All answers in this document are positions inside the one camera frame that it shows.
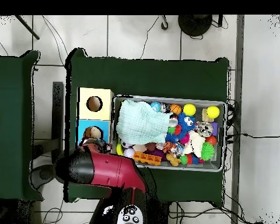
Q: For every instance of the black floor bar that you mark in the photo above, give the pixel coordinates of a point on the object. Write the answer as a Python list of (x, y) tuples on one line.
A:
[(57, 116)]

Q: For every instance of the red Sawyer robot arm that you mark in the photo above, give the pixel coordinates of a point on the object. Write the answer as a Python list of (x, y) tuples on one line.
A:
[(112, 170)]

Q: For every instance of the wooden three-hole box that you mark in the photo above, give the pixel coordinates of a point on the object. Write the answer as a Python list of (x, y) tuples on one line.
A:
[(100, 115)]

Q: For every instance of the small basketball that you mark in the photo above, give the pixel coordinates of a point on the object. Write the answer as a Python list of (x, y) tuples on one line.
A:
[(176, 109)]

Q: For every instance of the black round lamp base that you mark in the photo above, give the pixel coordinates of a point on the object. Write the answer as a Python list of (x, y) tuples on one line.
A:
[(194, 24)]

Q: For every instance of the cream muslin cloth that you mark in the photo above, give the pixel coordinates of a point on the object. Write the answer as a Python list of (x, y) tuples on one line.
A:
[(197, 143)]

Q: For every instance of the blue spiky toy with eyes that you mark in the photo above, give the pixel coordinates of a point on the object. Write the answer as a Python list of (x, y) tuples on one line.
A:
[(185, 119)]

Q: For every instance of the large green spiky ball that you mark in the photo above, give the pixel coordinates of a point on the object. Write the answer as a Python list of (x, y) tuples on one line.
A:
[(208, 151)]

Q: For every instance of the mint muslin cloth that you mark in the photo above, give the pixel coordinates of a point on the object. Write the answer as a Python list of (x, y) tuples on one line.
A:
[(140, 123)]

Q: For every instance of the yellow ball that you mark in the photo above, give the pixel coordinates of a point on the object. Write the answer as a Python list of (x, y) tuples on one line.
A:
[(189, 109), (212, 112)]

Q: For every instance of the orange plastic tray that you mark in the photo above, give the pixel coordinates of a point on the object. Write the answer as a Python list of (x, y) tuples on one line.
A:
[(147, 158)]

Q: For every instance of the dark green tablecloth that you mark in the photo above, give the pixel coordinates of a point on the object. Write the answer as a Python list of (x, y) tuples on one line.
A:
[(142, 77)]

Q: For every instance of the grey rounded floor base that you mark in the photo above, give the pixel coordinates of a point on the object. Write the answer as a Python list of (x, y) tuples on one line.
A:
[(43, 173)]

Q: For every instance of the tiger plush toy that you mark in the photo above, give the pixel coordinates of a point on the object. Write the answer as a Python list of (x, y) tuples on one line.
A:
[(169, 147)]

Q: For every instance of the black rod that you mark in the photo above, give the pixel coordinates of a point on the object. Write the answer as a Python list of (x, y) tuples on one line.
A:
[(28, 27)]

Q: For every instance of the silver mesh bin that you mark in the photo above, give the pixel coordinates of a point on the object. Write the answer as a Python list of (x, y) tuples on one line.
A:
[(214, 165)]

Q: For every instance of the dark green cloth side table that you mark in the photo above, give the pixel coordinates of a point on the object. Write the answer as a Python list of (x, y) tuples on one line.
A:
[(9, 116)]

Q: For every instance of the globe print ball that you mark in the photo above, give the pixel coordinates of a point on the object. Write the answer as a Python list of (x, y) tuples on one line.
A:
[(156, 106)]

